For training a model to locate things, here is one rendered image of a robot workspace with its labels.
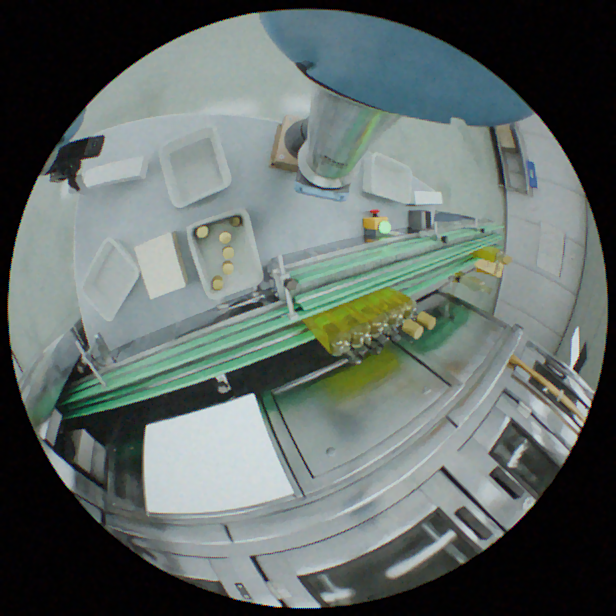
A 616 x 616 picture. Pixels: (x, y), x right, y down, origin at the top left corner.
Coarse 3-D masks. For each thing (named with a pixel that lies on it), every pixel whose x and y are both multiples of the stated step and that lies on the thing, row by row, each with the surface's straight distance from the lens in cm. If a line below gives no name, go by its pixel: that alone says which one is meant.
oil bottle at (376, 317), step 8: (344, 304) 62; (352, 304) 59; (360, 304) 59; (368, 304) 59; (360, 312) 56; (368, 312) 55; (376, 312) 55; (384, 312) 55; (368, 320) 53; (376, 320) 53; (384, 320) 54; (376, 328) 53; (376, 336) 55
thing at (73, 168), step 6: (60, 150) 51; (60, 156) 51; (54, 162) 51; (72, 162) 55; (78, 162) 57; (54, 168) 58; (60, 168) 57; (66, 168) 55; (72, 168) 56; (78, 168) 58; (48, 174) 53; (54, 174) 59; (60, 174) 56; (66, 174) 56; (54, 180) 59; (60, 180) 61
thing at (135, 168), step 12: (144, 156) 69; (96, 168) 78; (108, 168) 75; (120, 168) 72; (132, 168) 69; (144, 168) 71; (84, 180) 80; (96, 180) 76; (108, 180) 73; (120, 180) 73
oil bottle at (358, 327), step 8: (328, 312) 58; (336, 312) 57; (344, 312) 57; (352, 312) 56; (344, 320) 54; (352, 320) 53; (360, 320) 53; (352, 328) 51; (360, 328) 51; (368, 328) 51; (352, 336) 51; (360, 336) 50; (360, 344) 52
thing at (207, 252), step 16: (192, 224) 58; (208, 224) 64; (224, 224) 65; (192, 240) 58; (208, 240) 65; (240, 240) 65; (208, 256) 65; (240, 256) 66; (256, 256) 59; (208, 272) 66; (240, 272) 67; (256, 272) 63; (208, 288) 61; (224, 288) 64; (240, 288) 61
